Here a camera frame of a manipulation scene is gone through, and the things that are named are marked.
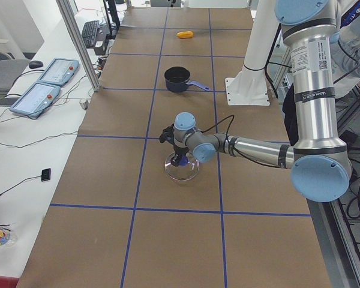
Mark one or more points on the glass pot lid blue knob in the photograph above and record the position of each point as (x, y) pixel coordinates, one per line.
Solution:
(187, 169)

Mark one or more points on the black computer mouse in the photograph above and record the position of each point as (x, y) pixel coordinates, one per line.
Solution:
(35, 64)

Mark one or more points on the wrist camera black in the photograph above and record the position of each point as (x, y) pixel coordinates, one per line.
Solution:
(167, 135)

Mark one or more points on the small metal cylinder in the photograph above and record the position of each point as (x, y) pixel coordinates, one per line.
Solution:
(84, 103)

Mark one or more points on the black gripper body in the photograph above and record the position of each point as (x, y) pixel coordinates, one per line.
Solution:
(179, 150)

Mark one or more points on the white pedestal column with base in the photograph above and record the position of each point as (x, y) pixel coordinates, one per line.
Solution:
(248, 87)

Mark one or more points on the dark blue saucepan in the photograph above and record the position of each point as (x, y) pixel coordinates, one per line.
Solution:
(178, 80)

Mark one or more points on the teach pendant blue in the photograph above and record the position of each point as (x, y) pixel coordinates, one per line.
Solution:
(35, 99)
(59, 71)

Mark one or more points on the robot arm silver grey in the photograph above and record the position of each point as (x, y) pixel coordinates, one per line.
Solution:
(316, 156)

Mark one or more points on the grey office chair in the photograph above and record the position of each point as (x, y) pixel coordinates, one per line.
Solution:
(10, 69)

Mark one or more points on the black keyboard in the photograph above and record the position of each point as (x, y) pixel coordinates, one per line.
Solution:
(89, 33)

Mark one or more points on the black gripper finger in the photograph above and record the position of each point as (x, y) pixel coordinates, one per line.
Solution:
(177, 160)

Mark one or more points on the aluminium frame post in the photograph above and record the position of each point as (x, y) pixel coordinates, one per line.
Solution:
(73, 30)

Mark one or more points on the yellow toy corn cob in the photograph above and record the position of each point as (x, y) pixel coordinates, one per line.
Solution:
(185, 34)

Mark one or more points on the upper teach pendant blue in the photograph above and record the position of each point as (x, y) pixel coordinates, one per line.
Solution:
(59, 71)

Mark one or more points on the lower teach pendant blue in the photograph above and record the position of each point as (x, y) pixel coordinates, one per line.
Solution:
(35, 99)

